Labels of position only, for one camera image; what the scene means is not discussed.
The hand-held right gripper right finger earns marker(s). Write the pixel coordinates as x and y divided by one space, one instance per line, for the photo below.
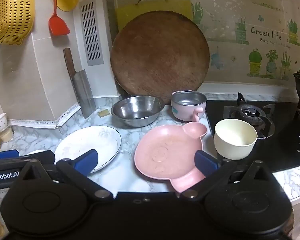
205 162

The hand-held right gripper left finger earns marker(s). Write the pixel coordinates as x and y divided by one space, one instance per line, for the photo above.
86 161

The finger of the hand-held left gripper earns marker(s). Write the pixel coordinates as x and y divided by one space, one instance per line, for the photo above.
5 154

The white ceramic plate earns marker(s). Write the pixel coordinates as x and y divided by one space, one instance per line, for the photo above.
90 142

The cream bowl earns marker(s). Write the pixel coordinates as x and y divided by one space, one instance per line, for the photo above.
230 147

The pink pig-shaped plate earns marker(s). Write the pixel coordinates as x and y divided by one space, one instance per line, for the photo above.
160 150

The pink steel-lined cup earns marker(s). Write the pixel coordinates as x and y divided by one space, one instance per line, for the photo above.
182 112

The stainless steel bowl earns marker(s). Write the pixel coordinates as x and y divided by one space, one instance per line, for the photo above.
137 110

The beige cup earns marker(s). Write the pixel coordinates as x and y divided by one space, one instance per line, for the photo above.
6 135

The small white dish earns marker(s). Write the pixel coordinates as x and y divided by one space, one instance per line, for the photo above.
36 152

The white patterned trim strip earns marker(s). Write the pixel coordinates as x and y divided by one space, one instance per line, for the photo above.
40 123

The small yellow square piece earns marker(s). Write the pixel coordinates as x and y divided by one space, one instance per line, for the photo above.
103 112

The stove burner grate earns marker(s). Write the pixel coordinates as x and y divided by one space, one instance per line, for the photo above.
250 112

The steel cleaver blade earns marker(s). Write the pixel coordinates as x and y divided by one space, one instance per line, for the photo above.
83 92

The black gas stove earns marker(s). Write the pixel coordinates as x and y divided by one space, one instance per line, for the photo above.
277 150

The round wooden cutting board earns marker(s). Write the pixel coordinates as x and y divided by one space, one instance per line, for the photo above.
160 55

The grey vent grille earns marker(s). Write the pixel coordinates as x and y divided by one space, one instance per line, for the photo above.
91 30

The red silicone spatula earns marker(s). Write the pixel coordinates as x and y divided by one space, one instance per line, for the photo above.
58 25

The yellow plastic colander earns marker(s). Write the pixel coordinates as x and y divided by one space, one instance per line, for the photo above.
12 12

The yellow plastic cutting board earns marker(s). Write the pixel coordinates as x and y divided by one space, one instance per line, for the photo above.
125 13

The plant print wall sticker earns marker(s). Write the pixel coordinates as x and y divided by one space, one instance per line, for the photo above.
265 33

